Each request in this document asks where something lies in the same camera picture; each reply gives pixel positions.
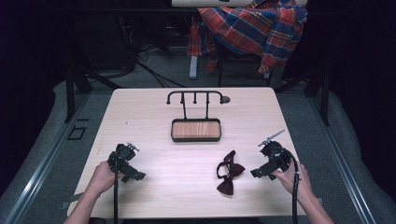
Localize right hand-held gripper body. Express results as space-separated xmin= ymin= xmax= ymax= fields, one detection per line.
xmin=250 ymin=140 xmax=292 ymax=181

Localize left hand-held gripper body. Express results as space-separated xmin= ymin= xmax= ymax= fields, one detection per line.
xmin=106 ymin=142 xmax=147 ymax=184

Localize dark red bow tie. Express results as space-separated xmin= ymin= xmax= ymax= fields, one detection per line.
xmin=216 ymin=149 xmax=247 ymax=196

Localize black hook rack wooden tray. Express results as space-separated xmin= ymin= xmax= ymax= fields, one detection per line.
xmin=165 ymin=90 xmax=232 ymax=144

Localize person's left hand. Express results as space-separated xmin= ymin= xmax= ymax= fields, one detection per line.
xmin=90 ymin=161 xmax=125 ymax=197

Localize person's right hand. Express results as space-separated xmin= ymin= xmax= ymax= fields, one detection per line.
xmin=272 ymin=161 xmax=314 ymax=202

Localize black metal stand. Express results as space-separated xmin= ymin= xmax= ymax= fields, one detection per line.
xmin=274 ymin=66 xmax=332 ymax=127
xmin=64 ymin=63 xmax=123 ymax=123

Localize black chair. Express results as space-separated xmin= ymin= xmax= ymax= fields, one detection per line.
xmin=217 ymin=43 xmax=273 ymax=89

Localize red blue plaid shirt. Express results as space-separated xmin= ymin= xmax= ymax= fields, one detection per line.
xmin=187 ymin=0 xmax=309 ymax=75

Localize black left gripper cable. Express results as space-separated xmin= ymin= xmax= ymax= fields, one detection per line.
xmin=113 ymin=150 xmax=120 ymax=224

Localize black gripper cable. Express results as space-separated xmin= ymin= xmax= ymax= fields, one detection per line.
xmin=113 ymin=150 xmax=120 ymax=224
xmin=273 ymin=147 xmax=301 ymax=224

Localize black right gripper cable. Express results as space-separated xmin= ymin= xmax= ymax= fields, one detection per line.
xmin=273 ymin=147 xmax=301 ymax=224

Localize aluminium floor rail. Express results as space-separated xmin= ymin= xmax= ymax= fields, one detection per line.
xmin=306 ymin=92 xmax=377 ymax=224
xmin=2 ymin=92 xmax=92 ymax=224

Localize black floor cables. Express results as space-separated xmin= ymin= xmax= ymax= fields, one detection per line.
xmin=106 ymin=12 xmax=189 ymax=89

